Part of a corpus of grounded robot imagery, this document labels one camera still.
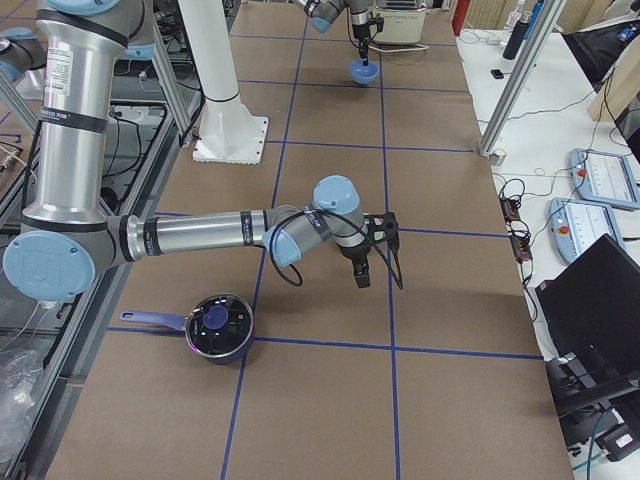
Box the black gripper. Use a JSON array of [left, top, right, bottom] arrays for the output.
[[351, 22, 371, 67], [339, 245, 371, 288]]

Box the blue bowl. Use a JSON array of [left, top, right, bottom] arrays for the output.
[[349, 59, 380, 85]]

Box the cream toaster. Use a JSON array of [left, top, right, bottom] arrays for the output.
[[371, 0, 428, 45]]

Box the brown paper table cover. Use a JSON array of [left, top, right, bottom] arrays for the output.
[[47, 3, 571, 479]]

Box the blue saucepan with glass lid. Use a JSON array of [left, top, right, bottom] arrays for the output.
[[120, 293, 255, 365]]

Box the dark water bottle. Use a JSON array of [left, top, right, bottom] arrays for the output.
[[502, 12, 531, 60]]

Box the orange black usb hub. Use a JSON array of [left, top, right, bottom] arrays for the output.
[[500, 197, 533, 264]]

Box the blue teach pendant near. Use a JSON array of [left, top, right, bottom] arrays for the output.
[[549, 197, 626, 264]]

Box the blue teach pendant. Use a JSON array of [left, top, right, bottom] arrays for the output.
[[569, 148, 639, 210], [549, 197, 626, 264]]

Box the black laptop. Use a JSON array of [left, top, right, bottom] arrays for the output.
[[536, 234, 639, 373]]

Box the blue teach pendant far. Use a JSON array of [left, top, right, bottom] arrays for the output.
[[569, 148, 639, 210]]

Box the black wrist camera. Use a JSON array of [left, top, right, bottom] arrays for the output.
[[367, 211, 400, 253]]

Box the white toaster power cord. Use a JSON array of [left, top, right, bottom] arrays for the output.
[[364, 32, 430, 52]]

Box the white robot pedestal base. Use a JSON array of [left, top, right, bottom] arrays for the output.
[[179, 0, 269, 165]]

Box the aluminium frame post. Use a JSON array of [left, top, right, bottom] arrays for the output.
[[477, 0, 566, 166]]

